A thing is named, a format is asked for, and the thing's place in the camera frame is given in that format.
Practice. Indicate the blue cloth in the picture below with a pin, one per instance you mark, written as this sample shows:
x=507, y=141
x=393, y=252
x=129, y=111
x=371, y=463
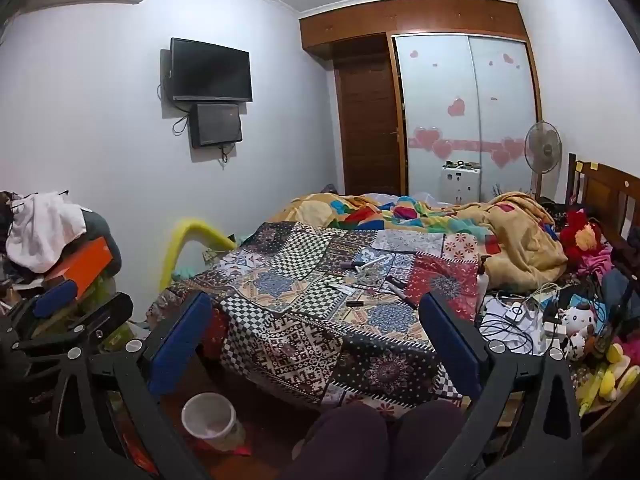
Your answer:
x=617, y=292

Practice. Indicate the person's leg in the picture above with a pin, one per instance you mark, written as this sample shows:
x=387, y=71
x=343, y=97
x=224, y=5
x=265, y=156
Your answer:
x=340, y=440
x=430, y=435

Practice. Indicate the yellow plush toy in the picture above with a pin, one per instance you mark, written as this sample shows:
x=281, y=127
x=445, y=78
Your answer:
x=612, y=377

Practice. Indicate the brown wooden door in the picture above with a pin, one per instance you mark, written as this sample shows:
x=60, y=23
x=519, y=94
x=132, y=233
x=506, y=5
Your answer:
x=370, y=125

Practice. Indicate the purple pen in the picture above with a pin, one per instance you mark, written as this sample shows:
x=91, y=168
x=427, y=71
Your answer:
x=351, y=264

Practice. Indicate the yellow foam tube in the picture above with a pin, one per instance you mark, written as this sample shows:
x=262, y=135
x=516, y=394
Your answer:
x=177, y=240

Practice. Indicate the white cat plush toy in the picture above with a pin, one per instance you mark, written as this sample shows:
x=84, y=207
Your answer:
x=575, y=322

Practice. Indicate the person's right leg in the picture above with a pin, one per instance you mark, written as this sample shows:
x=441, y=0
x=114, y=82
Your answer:
x=430, y=435

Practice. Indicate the black wall television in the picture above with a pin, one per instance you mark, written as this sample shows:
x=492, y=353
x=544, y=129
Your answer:
x=210, y=70

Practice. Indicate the small black wall monitor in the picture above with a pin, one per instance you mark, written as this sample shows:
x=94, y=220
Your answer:
x=216, y=124

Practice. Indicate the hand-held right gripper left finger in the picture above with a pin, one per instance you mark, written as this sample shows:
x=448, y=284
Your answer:
x=175, y=342

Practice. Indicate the white box appliance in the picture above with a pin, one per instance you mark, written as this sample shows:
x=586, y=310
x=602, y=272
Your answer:
x=460, y=187

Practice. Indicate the orange box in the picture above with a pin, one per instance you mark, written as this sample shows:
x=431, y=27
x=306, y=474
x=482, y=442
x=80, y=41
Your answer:
x=85, y=262

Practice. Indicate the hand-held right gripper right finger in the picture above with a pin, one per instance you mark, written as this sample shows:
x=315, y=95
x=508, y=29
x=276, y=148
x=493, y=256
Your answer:
x=450, y=340

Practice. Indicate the red plush toy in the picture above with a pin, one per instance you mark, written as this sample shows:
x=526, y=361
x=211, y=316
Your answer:
x=577, y=232

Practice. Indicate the patchwork printed blanket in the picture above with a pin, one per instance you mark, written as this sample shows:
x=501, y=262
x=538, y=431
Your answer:
x=300, y=320

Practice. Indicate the yellow colourful quilt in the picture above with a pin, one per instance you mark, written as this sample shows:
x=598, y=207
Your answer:
x=520, y=240

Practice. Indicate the white cloth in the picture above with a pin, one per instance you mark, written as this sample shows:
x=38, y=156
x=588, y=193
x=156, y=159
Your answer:
x=42, y=227

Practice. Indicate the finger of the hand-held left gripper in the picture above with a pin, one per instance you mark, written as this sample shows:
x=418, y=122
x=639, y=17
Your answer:
x=55, y=297
x=107, y=312

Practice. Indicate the wardrobe with heart stickers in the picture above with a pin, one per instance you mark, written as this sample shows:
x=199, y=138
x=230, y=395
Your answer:
x=456, y=107

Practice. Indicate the white marker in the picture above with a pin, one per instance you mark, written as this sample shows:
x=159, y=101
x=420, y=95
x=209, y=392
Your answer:
x=341, y=288

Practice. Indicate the pink cloth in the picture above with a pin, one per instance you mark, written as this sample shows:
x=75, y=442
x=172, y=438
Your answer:
x=595, y=262

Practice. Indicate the white plastic bucket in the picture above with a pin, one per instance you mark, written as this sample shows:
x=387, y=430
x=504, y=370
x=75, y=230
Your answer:
x=207, y=420

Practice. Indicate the white pump bottle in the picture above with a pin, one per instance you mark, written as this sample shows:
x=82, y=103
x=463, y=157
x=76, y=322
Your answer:
x=482, y=282

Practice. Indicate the standing fan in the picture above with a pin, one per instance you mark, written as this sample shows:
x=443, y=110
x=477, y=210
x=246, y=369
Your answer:
x=542, y=144

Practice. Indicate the wooden wardrobe with sliding doors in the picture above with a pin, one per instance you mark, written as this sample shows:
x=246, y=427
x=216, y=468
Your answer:
x=440, y=17

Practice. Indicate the person's left leg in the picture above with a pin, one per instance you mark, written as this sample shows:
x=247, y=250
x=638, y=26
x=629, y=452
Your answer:
x=340, y=440

